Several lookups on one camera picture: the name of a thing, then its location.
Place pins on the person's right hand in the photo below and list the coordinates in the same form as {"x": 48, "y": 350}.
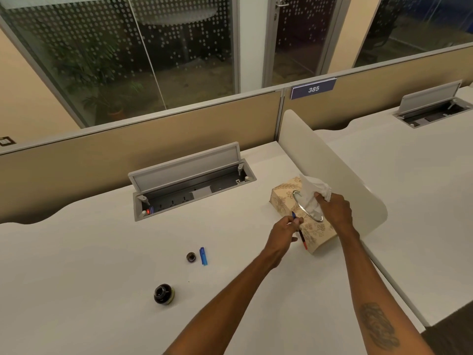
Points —
{"x": 338, "y": 214}

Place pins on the person's left hand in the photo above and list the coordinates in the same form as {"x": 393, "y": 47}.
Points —
{"x": 280, "y": 234}

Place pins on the person's right thumb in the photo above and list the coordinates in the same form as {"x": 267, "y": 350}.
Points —
{"x": 318, "y": 200}

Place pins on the blue and red pen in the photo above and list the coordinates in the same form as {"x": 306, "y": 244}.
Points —
{"x": 301, "y": 235}

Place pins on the white tissue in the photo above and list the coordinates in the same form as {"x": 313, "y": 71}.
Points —
{"x": 309, "y": 195}

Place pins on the person's right forearm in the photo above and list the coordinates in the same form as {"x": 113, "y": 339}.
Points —
{"x": 380, "y": 303}

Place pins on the person's left forearm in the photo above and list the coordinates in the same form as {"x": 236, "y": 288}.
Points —
{"x": 225, "y": 303}

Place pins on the beige patterned tissue box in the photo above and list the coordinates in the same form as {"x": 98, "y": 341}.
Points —
{"x": 284, "y": 199}

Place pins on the white desk divider panel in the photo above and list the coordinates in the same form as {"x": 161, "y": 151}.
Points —
{"x": 332, "y": 162}

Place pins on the blue pen cap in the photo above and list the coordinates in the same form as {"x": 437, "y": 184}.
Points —
{"x": 203, "y": 256}

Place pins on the small black bottle cap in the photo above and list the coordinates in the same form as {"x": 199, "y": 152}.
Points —
{"x": 191, "y": 257}

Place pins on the blue number sign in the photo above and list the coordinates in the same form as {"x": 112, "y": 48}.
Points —
{"x": 313, "y": 89}

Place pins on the beige partition screen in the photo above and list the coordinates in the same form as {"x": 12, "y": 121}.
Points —
{"x": 377, "y": 88}
{"x": 111, "y": 155}

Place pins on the black ink bottle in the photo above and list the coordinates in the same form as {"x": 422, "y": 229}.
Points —
{"x": 164, "y": 294}

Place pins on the glass door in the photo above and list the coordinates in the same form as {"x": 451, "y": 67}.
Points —
{"x": 299, "y": 36}

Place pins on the round white table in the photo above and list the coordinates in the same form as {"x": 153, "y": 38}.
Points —
{"x": 177, "y": 16}

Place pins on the potted green plant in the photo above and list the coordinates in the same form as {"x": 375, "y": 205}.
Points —
{"x": 96, "y": 73}

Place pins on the wall socket plate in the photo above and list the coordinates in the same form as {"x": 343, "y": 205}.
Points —
{"x": 6, "y": 141}

